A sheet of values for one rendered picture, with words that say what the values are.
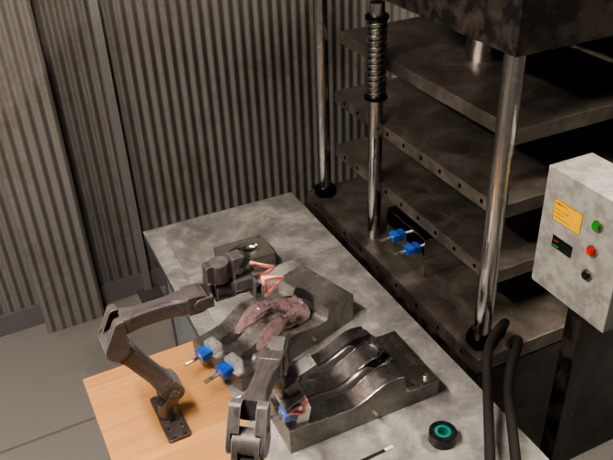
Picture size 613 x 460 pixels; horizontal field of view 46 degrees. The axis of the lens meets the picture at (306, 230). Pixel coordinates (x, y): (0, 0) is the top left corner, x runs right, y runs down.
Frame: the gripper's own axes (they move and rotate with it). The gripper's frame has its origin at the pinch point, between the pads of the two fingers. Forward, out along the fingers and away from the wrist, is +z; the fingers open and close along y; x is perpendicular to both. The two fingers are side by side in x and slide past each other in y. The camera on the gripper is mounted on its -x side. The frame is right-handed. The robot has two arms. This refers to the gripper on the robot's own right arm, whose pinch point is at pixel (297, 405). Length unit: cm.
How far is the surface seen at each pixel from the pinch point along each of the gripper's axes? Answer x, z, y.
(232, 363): 11.3, 5.5, 30.4
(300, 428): 2.9, 4.7, -3.6
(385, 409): -20.3, 20.7, -4.3
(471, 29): -95, -54, 32
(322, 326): -19.2, 21.2, 35.1
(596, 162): -108, -12, 3
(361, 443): -9.0, 18.3, -10.3
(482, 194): -83, 0, 26
